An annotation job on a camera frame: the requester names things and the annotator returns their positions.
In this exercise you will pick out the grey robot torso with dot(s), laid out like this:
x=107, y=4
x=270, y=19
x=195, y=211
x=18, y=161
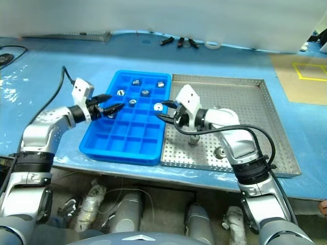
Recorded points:
x=138, y=238

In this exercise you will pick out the black clip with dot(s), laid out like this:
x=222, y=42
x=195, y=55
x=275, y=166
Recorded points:
x=193, y=43
x=181, y=42
x=166, y=41

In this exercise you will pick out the grey robot leg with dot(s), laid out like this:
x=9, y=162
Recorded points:
x=199, y=224
x=127, y=211

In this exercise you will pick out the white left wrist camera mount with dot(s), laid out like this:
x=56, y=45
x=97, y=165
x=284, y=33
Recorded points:
x=80, y=88

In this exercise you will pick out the blue plastic table cover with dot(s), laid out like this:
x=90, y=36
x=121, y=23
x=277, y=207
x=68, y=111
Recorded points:
x=38, y=76

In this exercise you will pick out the long perforated steel tray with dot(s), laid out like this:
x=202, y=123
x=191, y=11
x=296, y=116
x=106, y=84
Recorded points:
x=66, y=35

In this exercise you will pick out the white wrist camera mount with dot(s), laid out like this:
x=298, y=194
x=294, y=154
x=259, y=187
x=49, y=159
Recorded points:
x=189, y=98
x=80, y=88

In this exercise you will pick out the dark background equipment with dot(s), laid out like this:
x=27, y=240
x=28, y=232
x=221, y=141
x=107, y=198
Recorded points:
x=322, y=38

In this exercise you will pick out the white tape roll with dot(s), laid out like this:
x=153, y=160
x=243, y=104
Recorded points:
x=212, y=45

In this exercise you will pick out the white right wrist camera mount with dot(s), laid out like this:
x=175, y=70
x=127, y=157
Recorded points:
x=189, y=98

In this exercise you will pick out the blue compartment tray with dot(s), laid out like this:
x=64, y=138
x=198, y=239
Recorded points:
x=132, y=132

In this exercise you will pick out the metal nut top compartment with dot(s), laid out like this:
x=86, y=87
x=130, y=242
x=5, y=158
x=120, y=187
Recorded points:
x=160, y=84

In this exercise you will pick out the bare person's hand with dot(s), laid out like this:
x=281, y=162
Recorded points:
x=324, y=208

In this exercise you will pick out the black and white shoe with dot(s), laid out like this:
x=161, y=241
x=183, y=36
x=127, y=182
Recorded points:
x=68, y=208

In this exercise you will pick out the white backdrop sheet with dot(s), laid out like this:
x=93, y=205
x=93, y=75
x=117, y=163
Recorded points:
x=153, y=15

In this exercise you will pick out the grey left robot leg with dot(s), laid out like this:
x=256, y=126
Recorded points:
x=127, y=211

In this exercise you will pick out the brown cardboard sheet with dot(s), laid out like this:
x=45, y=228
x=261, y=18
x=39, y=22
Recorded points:
x=288, y=86

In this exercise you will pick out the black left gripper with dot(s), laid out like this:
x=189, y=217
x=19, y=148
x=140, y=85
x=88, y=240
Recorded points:
x=94, y=109

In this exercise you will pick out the black flat device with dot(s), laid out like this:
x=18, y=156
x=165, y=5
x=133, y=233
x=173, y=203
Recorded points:
x=5, y=58

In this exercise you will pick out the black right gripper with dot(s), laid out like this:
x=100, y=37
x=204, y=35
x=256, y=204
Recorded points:
x=182, y=117

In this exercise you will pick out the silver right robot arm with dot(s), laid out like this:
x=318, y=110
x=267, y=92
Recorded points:
x=230, y=120

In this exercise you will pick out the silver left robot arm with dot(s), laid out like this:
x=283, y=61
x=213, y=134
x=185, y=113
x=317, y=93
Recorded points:
x=43, y=127

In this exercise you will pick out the white wrapped table leg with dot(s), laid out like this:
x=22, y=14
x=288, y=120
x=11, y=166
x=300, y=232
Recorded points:
x=236, y=224
x=89, y=204

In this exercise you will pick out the grey right robot leg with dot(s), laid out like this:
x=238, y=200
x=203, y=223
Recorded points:
x=199, y=224

